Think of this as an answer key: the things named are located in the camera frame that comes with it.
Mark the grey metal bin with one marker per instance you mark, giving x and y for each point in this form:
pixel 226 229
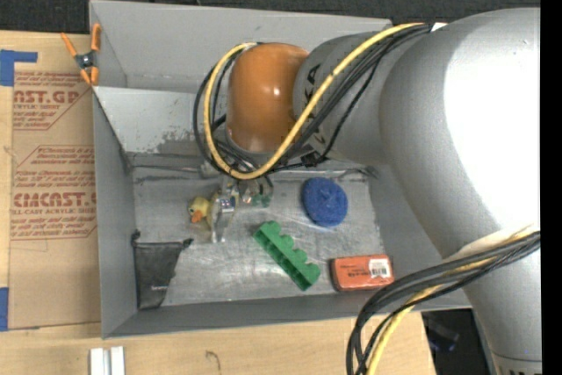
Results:
pixel 246 272

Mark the green toy building brick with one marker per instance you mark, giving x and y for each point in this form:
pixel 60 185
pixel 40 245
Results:
pixel 285 252

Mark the brown cardboard board, red print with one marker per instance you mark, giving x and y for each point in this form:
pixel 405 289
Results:
pixel 48 268

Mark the orange packet with barcode label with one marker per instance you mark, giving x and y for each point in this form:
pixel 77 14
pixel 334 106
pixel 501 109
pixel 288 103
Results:
pixel 358 274

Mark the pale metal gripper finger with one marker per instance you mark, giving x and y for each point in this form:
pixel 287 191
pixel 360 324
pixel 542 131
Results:
pixel 227 217
pixel 214 228

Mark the blue round sponge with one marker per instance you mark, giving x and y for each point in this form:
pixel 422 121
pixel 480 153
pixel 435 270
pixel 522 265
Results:
pixel 325 202

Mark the yellow rubber duck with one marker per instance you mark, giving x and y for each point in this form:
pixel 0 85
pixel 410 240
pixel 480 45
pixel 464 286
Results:
pixel 199 207

